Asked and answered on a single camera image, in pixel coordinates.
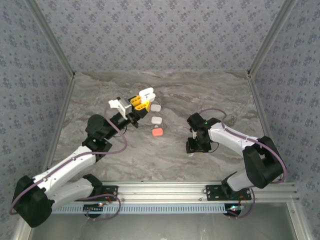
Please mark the white earbud charging case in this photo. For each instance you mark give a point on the white earbud charging case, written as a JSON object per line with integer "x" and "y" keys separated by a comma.
{"x": 156, "y": 120}
{"x": 146, "y": 93}
{"x": 155, "y": 108}

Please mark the pink earbud charging case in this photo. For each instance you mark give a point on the pink earbud charging case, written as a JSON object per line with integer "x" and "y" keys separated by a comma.
{"x": 157, "y": 132}

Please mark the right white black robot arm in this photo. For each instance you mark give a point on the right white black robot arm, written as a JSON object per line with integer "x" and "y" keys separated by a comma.
{"x": 262, "y": 162}

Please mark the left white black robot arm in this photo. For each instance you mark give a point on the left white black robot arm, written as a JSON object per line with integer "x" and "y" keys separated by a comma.
{"x": 67, "y": 162}

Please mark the small controller board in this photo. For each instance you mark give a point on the small controller board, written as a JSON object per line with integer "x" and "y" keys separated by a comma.
{"x": 93, "y": 208}
{"x": 233, "y": 209}

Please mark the aluminium side rail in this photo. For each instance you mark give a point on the aluminium side rail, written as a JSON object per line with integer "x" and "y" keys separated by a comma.
{"x": 62, "y": 112}
{"x": 262, "y": 115}

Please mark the thin aluminium wall rail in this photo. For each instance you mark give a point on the thin aluminium wall rail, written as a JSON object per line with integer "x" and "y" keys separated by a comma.
{"x": 160, "y": 71}

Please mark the wide aluminium base rail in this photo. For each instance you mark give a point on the wide aluminium base rail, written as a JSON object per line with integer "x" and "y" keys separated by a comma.
{"x": 162, "y": 191}

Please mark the aluminium frame post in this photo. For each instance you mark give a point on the aluminium frame post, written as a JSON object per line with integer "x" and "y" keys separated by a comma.
{"x": 51, "y": 37}
{"x": 271, "y": 37}

